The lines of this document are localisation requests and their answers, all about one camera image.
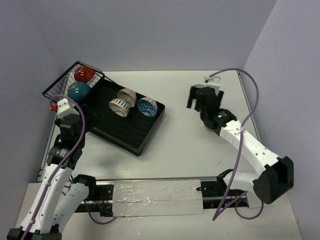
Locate teal bowl tan inside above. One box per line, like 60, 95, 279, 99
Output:
67, 81, 91, 103

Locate white bowl orange rim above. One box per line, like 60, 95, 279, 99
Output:
108, 98, 130, 118

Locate red floral bowl white inside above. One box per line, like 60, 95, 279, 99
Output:
74, 65, 96, 84

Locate brown patterned bowl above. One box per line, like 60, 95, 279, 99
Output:
116, 88, 137, 108

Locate blue triangle patterned bowl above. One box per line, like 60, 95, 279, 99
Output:
136, 97, 158, 117

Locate mint green bowl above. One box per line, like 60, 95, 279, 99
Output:
193, 84, 206, 89

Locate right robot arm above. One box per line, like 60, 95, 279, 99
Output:
187, 84, 294, 205

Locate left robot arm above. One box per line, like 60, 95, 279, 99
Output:
6, 98, 98, 240

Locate black plastic drain tray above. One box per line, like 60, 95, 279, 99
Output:
90, 80, 165, 157

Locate white taped sheet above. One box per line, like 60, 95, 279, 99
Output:
112, 179, 204, 217

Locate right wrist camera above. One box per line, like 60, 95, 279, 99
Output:
204, 76, 221, 94

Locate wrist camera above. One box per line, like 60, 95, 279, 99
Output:
204, 76, 221, 94
50, 98, 78, 119

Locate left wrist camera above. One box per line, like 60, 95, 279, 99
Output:
50, 98, 78, 119

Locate black wire dish rack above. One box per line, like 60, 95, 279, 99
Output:
42, 61, 110, 113

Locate black mounting rail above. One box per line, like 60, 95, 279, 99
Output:
65, 177, 250, 217

